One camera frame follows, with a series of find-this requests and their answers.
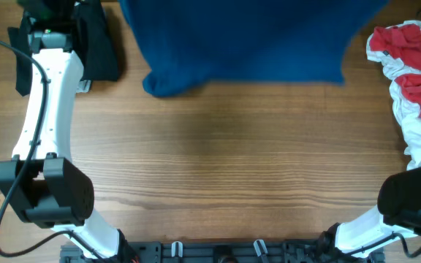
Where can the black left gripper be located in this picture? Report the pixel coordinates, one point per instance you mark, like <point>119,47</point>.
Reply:
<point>96,45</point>

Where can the blue polo shirt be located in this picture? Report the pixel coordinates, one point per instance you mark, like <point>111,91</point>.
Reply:
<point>188,43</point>

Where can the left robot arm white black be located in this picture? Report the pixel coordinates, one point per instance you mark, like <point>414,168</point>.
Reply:
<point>40,182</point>

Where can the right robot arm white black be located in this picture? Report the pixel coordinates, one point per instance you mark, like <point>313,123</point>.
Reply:
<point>397,216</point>

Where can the folded dark green garment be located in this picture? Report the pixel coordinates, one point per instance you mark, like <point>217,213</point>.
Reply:
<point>100,60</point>

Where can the folded light grey garment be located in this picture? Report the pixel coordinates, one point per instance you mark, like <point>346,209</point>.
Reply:
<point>84,86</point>

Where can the red and white garment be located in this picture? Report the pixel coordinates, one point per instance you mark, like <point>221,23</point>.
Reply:
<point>398,49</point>

